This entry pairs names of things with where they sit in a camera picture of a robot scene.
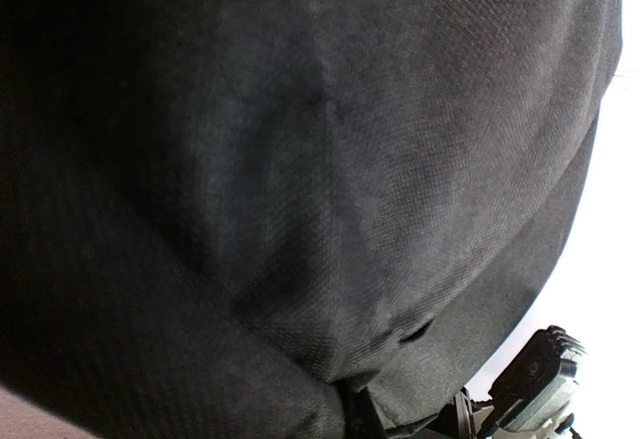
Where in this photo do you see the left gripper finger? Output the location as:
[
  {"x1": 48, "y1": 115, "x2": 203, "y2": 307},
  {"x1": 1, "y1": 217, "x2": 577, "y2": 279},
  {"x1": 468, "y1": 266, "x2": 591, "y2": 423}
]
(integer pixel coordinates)
[{"x1": 339, "y1": 386, "x2": 387, "y2": 439}]

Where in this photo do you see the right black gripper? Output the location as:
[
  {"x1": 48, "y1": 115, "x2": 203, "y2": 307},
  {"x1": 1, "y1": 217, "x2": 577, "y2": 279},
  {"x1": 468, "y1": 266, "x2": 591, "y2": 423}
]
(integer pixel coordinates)
[{"x1": 384, "y1": 388, "x2": 576, "y2": 439}]

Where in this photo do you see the black student backpack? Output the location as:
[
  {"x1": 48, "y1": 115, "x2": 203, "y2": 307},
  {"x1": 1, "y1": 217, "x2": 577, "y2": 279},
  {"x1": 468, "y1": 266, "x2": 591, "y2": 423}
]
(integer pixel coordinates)
[{"x1": 1, "y1": 0, "x2": 621, "y2": 438}]

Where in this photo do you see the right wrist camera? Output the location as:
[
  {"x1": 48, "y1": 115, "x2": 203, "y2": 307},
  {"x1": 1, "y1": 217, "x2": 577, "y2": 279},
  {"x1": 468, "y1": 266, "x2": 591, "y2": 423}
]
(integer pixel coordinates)
[{"x1": 478, "y1": 326, "x2": 586, "y2": 438}]

